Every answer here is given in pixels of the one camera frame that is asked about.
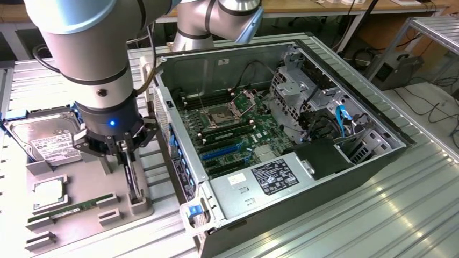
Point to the thin metal locking lever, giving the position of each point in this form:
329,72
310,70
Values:
203,100

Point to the green motherboard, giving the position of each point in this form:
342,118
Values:
247,142

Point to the black graphics card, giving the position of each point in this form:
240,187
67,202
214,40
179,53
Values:
132,180

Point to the metal frame shelf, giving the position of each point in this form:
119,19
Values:
430,35

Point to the blue expansion slot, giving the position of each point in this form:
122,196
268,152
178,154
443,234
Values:
220,152

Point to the green RAM stick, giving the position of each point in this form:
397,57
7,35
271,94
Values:
71,208

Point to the CPU socket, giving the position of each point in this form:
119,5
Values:
219,117

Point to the black plastic shroud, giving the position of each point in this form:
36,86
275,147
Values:
315,158

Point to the small silver chipset heatsink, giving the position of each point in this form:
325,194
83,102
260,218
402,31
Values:
268,152

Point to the blue case latch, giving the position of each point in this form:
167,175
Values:
194,211

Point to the silver drive cage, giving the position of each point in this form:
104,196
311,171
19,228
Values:
290,94

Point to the silver CPU chip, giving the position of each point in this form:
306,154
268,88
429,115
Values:
50,193

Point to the open black PC case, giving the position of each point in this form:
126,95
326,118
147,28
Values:
323,193

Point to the silver hard disk white label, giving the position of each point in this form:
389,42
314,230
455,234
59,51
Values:
39,137

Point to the grey power supply unit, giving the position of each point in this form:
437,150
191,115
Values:
266,182

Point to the black installed RAM stick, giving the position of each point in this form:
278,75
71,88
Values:
226,133

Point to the metal socket cover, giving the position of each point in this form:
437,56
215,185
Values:
246,100

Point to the grey parts rack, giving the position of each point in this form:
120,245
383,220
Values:
90,188

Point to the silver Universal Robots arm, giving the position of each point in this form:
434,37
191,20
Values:
90,53

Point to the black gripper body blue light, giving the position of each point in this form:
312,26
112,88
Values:
107,121

